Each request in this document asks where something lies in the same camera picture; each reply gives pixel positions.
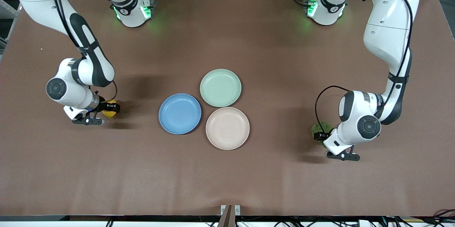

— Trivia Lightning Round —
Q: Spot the brown camera pole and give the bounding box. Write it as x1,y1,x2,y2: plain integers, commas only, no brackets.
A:
218,205,236,227

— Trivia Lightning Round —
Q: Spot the white metal table bracket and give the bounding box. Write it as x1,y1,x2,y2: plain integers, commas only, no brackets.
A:
220,205,241,216

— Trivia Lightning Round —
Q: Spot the blue plate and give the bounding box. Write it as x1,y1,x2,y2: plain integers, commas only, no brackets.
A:
159,93,202,135

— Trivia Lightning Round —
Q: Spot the green plate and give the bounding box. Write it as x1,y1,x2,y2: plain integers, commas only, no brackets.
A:
200,69,242,108

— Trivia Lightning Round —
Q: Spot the green lettuce leaf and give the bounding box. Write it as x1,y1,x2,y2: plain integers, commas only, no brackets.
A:
312,121,333,147

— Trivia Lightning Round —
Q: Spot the yellow lemon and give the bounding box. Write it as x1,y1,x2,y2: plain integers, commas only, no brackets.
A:
102,100,119,119

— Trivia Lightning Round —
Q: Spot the beige plate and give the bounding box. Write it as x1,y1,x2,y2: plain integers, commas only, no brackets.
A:
206,107,250,150

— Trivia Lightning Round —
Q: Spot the black cable bundle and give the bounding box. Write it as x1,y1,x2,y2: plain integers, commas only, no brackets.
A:
386,209,455,227

